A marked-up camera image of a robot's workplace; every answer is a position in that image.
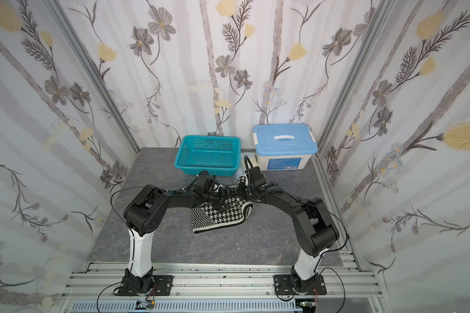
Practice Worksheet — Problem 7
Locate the teal plastic basket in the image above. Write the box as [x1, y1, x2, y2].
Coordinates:
[174, 135, 241, 177]

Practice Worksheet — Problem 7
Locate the aluminium rail frame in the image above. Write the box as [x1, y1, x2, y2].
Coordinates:
[54, 250, 389, 312]

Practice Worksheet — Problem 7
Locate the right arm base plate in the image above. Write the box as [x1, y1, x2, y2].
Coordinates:
[273, 274, 327, 296]

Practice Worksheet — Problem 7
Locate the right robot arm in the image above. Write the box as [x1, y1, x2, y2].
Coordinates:
[236, 182, 339, 294]

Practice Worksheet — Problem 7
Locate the white box with blue lid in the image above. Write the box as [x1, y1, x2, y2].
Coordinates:
[253, 124, 318, 171]

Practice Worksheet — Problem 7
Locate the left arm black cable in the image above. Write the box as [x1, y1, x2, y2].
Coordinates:
[109, 185, 146, 228]

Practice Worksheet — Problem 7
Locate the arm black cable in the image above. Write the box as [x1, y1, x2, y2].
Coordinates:
[320, 267, 347, 313]
[109, 185, 146, 228]

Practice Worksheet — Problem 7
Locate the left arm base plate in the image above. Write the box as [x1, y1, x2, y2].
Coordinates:
[114, 274, 174, 296]

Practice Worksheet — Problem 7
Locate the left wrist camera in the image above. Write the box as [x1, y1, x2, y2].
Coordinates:
[195, 170, 218, 190]

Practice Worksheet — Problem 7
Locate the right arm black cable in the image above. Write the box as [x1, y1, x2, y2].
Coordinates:
[320, 267, 347, 313]

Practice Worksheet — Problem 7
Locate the white slotted cable duct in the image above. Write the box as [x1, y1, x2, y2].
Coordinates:
[66, 299, 303, 312]

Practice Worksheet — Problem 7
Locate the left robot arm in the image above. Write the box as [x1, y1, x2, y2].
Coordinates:
[115, 185, 236, 296]

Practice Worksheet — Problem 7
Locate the black white knitted scarf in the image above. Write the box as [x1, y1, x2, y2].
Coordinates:
[189, 177, 254, 234]

